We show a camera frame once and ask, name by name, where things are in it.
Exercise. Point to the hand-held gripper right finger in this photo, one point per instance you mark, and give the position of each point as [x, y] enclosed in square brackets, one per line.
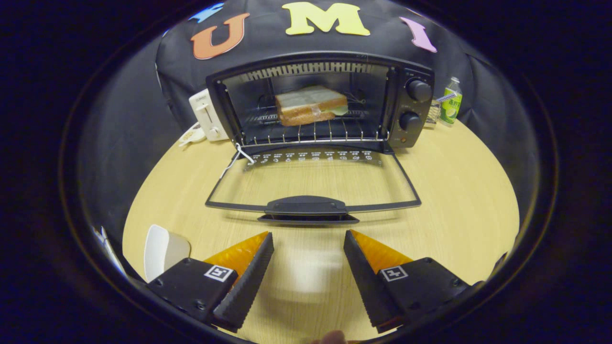
[368, 286]

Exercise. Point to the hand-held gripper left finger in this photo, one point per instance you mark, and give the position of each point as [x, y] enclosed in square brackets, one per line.
[246, 286]

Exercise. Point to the black toaster oven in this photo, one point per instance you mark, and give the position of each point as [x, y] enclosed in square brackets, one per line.
[306, 206]

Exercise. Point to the sandwich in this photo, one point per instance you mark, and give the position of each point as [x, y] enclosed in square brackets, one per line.
[306, 102]

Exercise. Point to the white pop-up toaster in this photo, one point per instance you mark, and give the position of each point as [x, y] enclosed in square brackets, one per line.
[208, 114]

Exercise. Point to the white rectangular dish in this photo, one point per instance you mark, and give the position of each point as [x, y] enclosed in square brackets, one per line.
[160, 251]

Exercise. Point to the clear glass jar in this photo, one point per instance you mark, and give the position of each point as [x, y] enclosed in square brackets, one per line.
[432, 114]

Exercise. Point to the green label drink bottle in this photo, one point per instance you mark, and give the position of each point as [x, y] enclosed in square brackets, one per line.
[451, 107]

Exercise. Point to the blue striped straw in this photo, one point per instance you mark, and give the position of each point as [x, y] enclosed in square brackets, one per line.
[447, 97]

